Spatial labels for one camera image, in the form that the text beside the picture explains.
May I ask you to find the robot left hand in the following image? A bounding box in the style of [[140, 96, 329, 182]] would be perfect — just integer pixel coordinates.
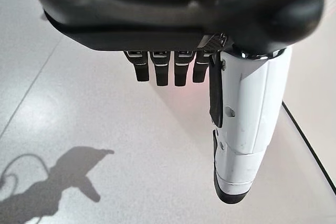
[[26, 0, 332, 205]]

